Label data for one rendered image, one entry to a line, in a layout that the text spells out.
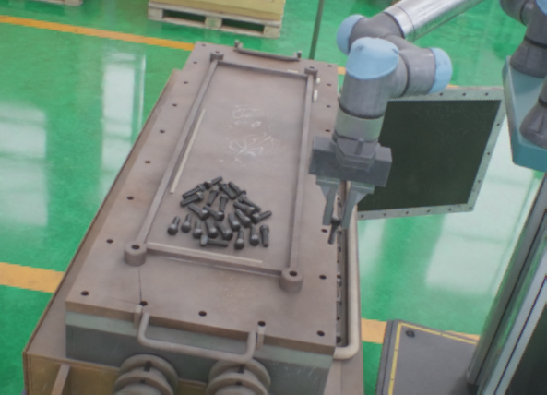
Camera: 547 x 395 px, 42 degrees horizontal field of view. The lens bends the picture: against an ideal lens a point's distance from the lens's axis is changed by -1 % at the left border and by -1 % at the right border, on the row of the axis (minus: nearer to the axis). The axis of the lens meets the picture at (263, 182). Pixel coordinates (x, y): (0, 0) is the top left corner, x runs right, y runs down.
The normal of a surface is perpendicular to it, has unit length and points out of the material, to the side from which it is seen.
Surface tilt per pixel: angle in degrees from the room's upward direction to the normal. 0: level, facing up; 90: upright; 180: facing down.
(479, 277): 0
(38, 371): 90
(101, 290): 0
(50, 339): 0
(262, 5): 90
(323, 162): 90
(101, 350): 90
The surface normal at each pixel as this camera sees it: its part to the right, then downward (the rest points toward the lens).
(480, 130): 0.31, 0.53
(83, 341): -0.09, 0.51
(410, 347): 0.14, -0.85
